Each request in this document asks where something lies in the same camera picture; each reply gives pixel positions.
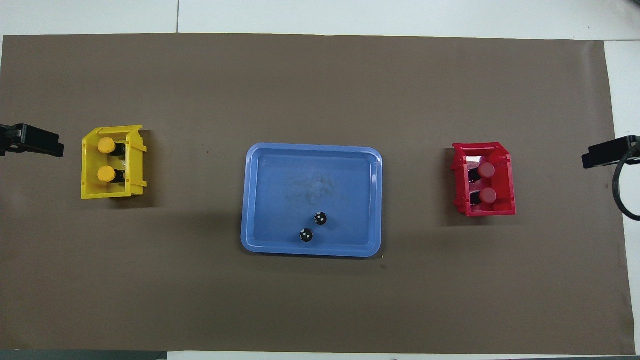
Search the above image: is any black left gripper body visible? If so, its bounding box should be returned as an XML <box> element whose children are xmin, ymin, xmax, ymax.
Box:
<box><xmin>0</xmin><ymin>123</ymin><xmax>25</xmax><ymax>157</ymax></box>

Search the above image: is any yellow push button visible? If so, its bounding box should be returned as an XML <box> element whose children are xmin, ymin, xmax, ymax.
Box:
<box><xmin>97</xmin><ymin>137</ymin><xmax>127</xmax><ymax>157</ymax></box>
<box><xmin>97</xmin><ymin>165</ymin><xmax>127</xmax><ymax>185</ymax></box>

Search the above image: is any red push button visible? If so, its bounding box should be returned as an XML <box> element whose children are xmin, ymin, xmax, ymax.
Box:
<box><xmin>469</xmin><ymin>187</ymin><xmax>498</xmax><ymax>206</ymax></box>
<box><xmin>468</xmin><ymin>162</ymin><xmax>496</xmax><ymax>182</ymax></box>

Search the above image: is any blue plastic tray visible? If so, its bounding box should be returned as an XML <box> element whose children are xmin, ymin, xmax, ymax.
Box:
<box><xmin>240</xmin><ymin>143</ymin><xmax>384</xmax><ymax>258</ymax></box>

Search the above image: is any yellow plastic bin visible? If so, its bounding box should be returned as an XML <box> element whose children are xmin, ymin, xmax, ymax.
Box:
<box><xmin>81</xmin><ymin>125</ymin><xmax>149</xmax><ymax>200</ymax></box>

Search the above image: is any red plastic bin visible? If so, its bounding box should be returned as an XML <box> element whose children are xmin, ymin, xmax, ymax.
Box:
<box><xmin>451</xmin><ymin>142</ymin><xmax>517</xmax><ymax>218</ymax></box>

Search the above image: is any brown table mat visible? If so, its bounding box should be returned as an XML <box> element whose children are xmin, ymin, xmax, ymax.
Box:
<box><xmin>0</xmin><ymin>33</ymin><xmax>636</xmax><ymax>356</ymax></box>

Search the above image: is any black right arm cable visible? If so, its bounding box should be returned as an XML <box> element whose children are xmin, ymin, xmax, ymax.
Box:
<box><xmin>612</xmin><ymin>148</ymin><xmax>640</xmax><ymax>221</ymax></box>

